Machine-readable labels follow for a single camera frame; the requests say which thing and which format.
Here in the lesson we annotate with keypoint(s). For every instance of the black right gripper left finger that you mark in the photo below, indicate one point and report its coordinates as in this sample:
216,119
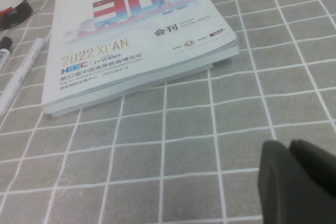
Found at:
288,195

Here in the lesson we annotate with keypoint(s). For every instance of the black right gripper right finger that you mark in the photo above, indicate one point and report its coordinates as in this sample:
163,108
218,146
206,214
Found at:
315,166

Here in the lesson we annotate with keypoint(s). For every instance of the white pen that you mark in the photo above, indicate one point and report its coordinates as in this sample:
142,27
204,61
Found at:
23,72

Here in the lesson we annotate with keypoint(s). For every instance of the black mesh pen holder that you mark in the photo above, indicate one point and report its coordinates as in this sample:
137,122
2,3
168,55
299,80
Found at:
15,16

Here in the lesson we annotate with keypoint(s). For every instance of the grey white-checked tablecloth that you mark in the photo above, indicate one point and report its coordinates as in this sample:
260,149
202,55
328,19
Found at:
183,155

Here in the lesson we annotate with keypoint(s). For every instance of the white HEEC show catalogue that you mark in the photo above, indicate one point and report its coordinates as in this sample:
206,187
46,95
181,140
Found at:
126,24

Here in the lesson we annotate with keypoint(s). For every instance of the barcode white black-capped marker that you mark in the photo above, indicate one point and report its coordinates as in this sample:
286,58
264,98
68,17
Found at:
5,43

